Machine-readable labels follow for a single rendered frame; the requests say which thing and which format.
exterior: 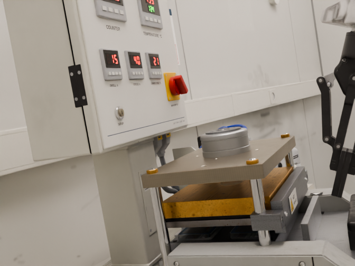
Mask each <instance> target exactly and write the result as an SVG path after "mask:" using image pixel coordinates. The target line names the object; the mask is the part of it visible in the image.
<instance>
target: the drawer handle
mask: <svg viewBox="0 0 355 266"><path fill-rule="evenodd" d="M347 228H348V237H349V244H350V250H355V194H352V195H351V197H350V206H349V214H348V222H347Z"/></svg>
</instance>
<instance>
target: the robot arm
mask: <svg viewBox="0 0 355 266"><path fill-rule="evenodd" d="M321 22H322V23H325V24H331V25H336V26H342V27H347V28H351V29H352V30H351V31H350V32H346V36H345V40H344V45H343V50H342V54H341V59H340V62H339V64H338V65H337V66H336V67H335V69H334V72H332V73H330V74H327V75H325V76H323V77H318V78H317V80H316V82H317V85H318V87H319V89H320V91H321V109H322V140H323V142H324V143H326V144H328V145H330V146H331V147H332V148H333V153H332V157H331V162H330V170H334V171H337V173H336V176H335V180H334V184H333V189H332V193H331V195H332V196H336V197H339V198H342V194H343V190H344V186H345V182H346V179H347V174H350V175H355V142H354V147H353V149H349V148H344V147H343V145H344V140H345V136H346V133H347V129H348V124H349V120H350V116H351V111H352V107H353V103H354V99H355V0H341V1H339V2H337V3H335V4H333V5H331V6H329V7H327V8H325V9H324V10H323V12H322V16H321ZM335 79H336V80H337V82H338V84H339V86H340V88H341V90H342V92H343V94H344V95H345V100H344V105H343V109H342V114H341V118H340V123H339V127H338V132H337V136H336V137H334V136H332V109H331V90H330V89H331V88H332V87H333V86H334V80H335Z"/></svg>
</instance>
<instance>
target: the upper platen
mask: <svg viewBox="0 0 355 266"><path fill-rule="evenodd" d="M293 170H294V169H293V166H290V167H278V168H274V169H273V170H272V171H271V172H270V173H269V174H268V175H267V176H266V177H265V178H264V179H261V181H262V185H263V191H264V198H265V205H266V210H271V205H270V202H271V200H272V199H273V197H274V196H275V195H276V193H277V192H278V191H279V189H280V188H281V187H282V185H283V184H284V183H285V181H286V180H287V179H288V177H289V176H290V174H291V173H292V172H293ZM163 204H164V210H165V216H166V222H167V228H181V227H211V226H241V225H251V220H250V215H251V213H252V212H253V211H254V206H253V199H252V195H251V188H250V182H249V180H239V181H231V182H218V183H205V184H192V185H188V186H186V187H185V188H183V189H181V190H180V191H178V192H177V193H175V194H174V195H172V196H170V197H169V198H167V199H166V200H164V201H163Z"/></svg>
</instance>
